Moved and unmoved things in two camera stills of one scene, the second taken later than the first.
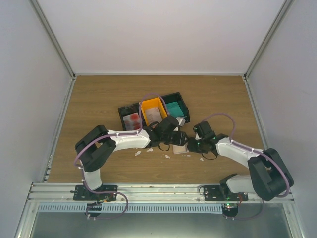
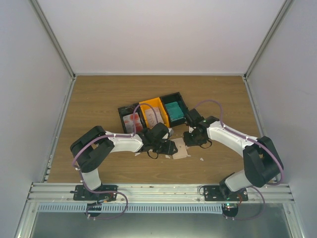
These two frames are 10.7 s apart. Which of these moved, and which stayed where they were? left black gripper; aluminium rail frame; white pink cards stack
Moved: left black gripper
Stayed: white pink cards stack; aluminium rail frame
